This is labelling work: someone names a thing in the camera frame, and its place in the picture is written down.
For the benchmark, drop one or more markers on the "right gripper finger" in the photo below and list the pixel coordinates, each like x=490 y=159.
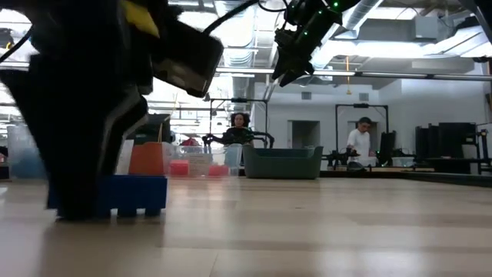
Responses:
x=282 y=63
x=298 y=73

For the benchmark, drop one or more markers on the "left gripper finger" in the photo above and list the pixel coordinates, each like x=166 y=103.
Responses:
x=77 y=154

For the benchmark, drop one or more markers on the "blue toy brick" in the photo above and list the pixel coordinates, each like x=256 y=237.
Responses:
x=134 y=192

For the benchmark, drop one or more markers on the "white box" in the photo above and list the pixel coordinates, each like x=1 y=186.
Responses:
x=125 y=157

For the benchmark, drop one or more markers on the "clear plastic bin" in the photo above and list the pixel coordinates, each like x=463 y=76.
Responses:
x=200 y=152
x=25 y=154

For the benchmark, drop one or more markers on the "yellow tape piece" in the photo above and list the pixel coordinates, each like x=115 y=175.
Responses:
x=140 y=17

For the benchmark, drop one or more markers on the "orange plastic bin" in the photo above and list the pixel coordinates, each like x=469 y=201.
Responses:
x=148 y=159

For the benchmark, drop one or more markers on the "black monitor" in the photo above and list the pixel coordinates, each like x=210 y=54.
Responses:
x=157 y=131

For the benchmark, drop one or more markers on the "teal plastic bin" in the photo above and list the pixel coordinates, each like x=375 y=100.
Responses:
x=282 y=163

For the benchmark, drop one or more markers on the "black cabinets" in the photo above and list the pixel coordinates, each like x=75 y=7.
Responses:
x=446 y=140

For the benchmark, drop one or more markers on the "silver ceiling duct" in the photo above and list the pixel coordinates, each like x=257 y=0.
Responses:
x=361 y=15
x=242 y=38

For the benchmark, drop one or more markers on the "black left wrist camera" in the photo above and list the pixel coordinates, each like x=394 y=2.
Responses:
x=184 y=57

